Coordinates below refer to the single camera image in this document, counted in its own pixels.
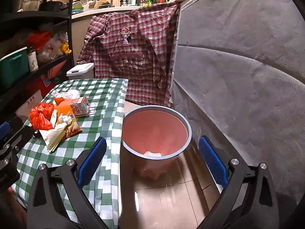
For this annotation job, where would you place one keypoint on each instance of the white paper napkin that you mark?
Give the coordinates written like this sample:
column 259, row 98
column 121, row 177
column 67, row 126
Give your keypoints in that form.
column 52, row 136

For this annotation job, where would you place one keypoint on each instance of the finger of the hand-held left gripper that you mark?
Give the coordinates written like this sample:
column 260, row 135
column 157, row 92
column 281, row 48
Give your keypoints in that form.
column 22, row 136
column 4, row 130

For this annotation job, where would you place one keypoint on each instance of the red plastic bag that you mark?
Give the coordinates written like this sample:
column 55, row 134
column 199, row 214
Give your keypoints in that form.
column 40, row 114
column 38, row 39

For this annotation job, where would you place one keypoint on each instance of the labelled seasoning jar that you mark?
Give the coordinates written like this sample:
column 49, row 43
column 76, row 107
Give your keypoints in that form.
column 32, row 60

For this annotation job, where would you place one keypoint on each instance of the stack of green bowls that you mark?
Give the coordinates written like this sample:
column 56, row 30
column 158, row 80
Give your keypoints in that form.
column 77, row 7

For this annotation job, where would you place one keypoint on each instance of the red plaid shirt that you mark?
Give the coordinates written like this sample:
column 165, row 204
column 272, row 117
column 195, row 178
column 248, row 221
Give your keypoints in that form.
column 143, row 64

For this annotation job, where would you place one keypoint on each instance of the white tissue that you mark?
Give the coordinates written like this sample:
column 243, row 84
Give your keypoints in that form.
column 152, row 153

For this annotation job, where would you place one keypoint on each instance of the yellow plastic bag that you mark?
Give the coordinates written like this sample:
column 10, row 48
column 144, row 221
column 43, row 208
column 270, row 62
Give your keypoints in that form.
column 65, row 49

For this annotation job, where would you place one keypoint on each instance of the small milk carton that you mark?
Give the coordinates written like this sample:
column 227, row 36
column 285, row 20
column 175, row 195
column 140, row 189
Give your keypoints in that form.
column 79, row 106

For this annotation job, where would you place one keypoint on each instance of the orange sack with blue label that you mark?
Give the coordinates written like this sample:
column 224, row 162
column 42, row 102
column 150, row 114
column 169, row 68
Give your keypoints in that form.
column 54, row 71

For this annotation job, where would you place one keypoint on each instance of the black cooking pot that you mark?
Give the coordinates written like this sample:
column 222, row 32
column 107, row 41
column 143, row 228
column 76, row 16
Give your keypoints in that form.
column 51, row 6

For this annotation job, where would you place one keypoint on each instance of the printed snack packet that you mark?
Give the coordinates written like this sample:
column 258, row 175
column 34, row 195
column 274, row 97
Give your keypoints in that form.
column 73, row 130

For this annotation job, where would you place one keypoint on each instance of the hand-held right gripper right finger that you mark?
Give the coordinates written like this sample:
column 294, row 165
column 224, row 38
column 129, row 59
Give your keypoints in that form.
column 212, row 162

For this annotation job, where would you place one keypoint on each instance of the white plastic bags of food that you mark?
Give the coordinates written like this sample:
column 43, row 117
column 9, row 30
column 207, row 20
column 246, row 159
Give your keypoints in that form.
column 51, row 49

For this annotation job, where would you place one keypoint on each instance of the black shelf rack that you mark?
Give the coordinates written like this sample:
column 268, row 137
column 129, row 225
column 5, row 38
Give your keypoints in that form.
column 35, row 15

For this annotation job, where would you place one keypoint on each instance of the white lidded bin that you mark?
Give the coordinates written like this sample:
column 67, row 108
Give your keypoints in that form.
column 81, row 70

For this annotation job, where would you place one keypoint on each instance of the grey cloth cover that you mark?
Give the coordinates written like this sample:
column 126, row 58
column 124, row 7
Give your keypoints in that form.
column 238, row 64

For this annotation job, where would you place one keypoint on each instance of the teal storage box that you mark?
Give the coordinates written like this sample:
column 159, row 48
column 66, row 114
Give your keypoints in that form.
column 14, row 69

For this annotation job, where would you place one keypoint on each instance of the clear plastic bag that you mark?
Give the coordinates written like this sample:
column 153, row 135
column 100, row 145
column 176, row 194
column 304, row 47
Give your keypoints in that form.
column 69, row 94

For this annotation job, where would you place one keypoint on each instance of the pink round waste bin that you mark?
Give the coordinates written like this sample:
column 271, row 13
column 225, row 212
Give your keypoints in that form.
column 154, row 128

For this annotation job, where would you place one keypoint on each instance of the wooden cutting board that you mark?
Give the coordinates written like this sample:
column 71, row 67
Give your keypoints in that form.
column 115, row 2

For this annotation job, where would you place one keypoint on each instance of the white rice sack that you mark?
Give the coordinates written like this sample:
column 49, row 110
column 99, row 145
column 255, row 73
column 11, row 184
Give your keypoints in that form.
column 31, row 105

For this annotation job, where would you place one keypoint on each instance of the red plastic bag on shelf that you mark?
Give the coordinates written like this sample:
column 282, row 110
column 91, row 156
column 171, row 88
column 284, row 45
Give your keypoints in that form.
column 38, row 39

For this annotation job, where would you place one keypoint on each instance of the orange packet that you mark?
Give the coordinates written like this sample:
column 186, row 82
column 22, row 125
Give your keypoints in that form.
column 64, row 108

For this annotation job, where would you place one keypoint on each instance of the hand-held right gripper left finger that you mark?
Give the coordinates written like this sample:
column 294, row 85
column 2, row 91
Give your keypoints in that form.
column 91, row 162

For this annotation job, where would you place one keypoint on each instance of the white kitchen counter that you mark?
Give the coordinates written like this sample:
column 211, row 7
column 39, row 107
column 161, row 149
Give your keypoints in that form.
column 100, row 10

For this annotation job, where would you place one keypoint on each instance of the green checkered tablecloth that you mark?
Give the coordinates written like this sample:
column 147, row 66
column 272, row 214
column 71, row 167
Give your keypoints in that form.
column 104, row 95

